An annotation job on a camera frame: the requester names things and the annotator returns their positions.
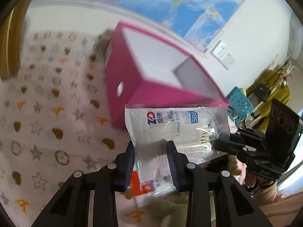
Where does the green dinosaur plush toy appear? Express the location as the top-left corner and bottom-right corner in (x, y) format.
(147, 197), (188, 227)

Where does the blue perforated plastic basket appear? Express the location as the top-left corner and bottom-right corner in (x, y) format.
(226, 86), (254, 127)

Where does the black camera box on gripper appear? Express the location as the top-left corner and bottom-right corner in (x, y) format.
(265, 98), (302, 172)

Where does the small hanging plush doll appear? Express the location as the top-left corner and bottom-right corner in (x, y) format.
(277, 59), (298, 89)

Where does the cotton swab plastic bag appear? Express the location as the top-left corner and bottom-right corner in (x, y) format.
(125, 107), (230, 183)

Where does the pink cardboard storage box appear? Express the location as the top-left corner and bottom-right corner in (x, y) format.
(105, 22), (229, 128)

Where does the yellow garment on rack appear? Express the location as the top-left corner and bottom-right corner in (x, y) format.
(247, 70), (291, 131)

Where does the medical tape plastic bag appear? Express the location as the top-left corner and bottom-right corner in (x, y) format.
(130, 171), (152, 196)

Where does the wooden headboard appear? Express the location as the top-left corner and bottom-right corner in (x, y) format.
(1, 0), (31, 81)

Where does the black handbag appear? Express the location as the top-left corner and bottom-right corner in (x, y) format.
(253, 83), (272, 103)

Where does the white air conditioner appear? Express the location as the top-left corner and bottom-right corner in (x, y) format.
(288, 13), (302, 59)

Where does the white wall socket panel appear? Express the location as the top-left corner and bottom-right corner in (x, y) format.
(211, 40), (235, 70)

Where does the pink star patterned bedsheet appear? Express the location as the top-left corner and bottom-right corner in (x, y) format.
(1, 30), (129, 226)

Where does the pink sleeved right forearm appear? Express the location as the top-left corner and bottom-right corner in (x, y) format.
(253, 182), (302, 226)

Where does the person's right hand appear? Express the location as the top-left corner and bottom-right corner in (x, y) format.
(244, 167), (260, 187)

